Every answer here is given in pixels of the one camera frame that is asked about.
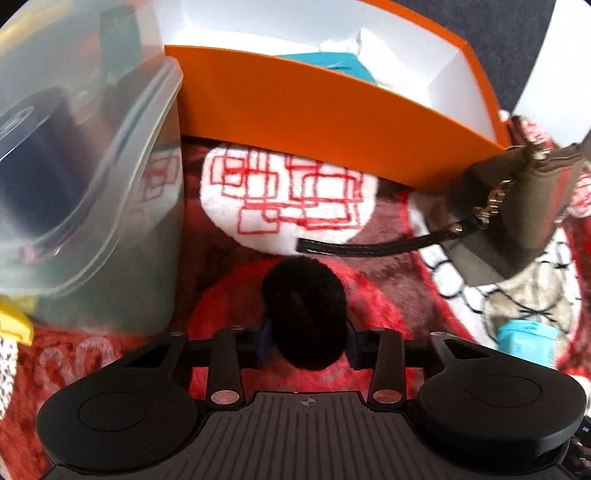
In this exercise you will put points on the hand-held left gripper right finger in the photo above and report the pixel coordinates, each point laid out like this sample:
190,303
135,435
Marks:
352,345

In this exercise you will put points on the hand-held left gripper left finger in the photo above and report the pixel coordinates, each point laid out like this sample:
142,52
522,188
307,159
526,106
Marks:
264,342

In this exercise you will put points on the black fuzzy scrunchie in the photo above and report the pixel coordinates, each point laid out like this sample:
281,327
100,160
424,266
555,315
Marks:
304,318

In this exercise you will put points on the orange cardboard box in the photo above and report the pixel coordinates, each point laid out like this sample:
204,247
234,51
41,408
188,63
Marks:
300,124

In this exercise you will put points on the red printed blanket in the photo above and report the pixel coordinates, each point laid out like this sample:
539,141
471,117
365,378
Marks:
392,295

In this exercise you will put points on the light blue box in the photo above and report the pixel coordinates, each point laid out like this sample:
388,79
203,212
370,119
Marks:
526,342

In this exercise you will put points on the clear plastic storage box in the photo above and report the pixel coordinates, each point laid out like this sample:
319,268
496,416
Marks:
138,207

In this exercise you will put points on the brown handbag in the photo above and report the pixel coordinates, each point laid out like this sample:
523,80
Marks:
521,217

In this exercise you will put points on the dark blue jar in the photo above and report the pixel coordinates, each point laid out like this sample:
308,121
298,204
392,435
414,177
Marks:
41,161

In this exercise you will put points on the dark grey upholstered panel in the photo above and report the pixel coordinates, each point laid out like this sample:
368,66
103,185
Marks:
498,37

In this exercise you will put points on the dark green block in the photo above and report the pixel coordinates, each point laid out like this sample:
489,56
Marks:
120,32

